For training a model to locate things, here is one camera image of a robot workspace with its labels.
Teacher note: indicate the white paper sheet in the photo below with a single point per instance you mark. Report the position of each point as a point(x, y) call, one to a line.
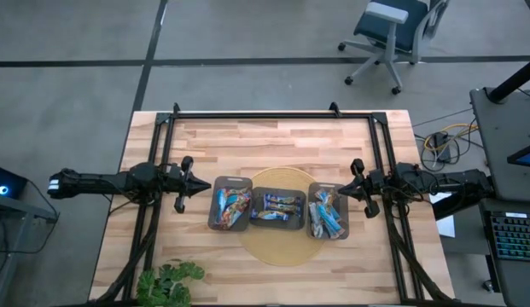
point(446, 226)

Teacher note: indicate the grey side desk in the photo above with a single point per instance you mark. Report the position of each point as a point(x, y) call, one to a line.
point(499, 140)

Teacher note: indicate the black table clamp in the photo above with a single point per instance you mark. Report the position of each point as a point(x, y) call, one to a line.
point(176, 107)
point(334, 107)

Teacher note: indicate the translucent grey plastic bin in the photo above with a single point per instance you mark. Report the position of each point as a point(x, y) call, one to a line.
point(256, 225)
point(212, 183)
point(345, 189)

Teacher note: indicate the black power adapter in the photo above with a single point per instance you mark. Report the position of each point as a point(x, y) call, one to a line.
point(441, 143)

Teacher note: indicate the black computer blue light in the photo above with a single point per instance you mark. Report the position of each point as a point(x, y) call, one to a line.
point(13, 181)

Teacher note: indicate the green potted plant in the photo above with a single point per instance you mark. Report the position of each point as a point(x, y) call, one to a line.
point(170, 281)

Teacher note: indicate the grey metal side table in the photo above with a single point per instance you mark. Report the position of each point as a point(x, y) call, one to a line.
point(8, 239)

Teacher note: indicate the round woven straw placemat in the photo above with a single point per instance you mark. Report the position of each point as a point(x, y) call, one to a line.
point(281, 251)

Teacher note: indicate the black stand beam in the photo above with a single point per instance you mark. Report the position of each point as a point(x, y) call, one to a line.
point(456, 210)

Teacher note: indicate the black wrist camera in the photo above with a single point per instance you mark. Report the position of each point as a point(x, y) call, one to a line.
point(175, 172)
point(375, 177)

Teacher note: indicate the black tablet screen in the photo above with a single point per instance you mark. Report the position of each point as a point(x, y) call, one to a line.
point(527, 158)

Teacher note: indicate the colourful granola bar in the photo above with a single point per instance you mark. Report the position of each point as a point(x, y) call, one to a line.
point(283, 207)
point(283, 199)
point(239, 194)

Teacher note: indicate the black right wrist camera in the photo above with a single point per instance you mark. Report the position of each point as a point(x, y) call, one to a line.
point(375, 177)

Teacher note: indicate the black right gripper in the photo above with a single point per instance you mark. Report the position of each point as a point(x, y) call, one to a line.
point(367, 192)

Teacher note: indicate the black stand pole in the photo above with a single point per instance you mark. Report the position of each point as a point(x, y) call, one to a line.
point(514, 79)

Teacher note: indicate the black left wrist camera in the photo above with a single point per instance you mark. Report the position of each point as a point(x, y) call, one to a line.
point(175, 172)

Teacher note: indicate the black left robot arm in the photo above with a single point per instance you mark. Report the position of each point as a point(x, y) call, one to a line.
point(98, 183)

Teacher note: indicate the grey keyboard desk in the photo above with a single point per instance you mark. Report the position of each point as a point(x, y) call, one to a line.
point(520, 281)

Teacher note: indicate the backlit rainbow keyboard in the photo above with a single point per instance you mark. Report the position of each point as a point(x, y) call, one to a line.
point(514, 236)

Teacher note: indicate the blue office chair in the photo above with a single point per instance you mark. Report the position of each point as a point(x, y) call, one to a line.
point(392, 21)

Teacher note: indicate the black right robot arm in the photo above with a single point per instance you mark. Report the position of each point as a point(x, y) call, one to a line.
point(452, 183)

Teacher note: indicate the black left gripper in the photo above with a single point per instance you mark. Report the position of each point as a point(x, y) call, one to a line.
point(184, 187)

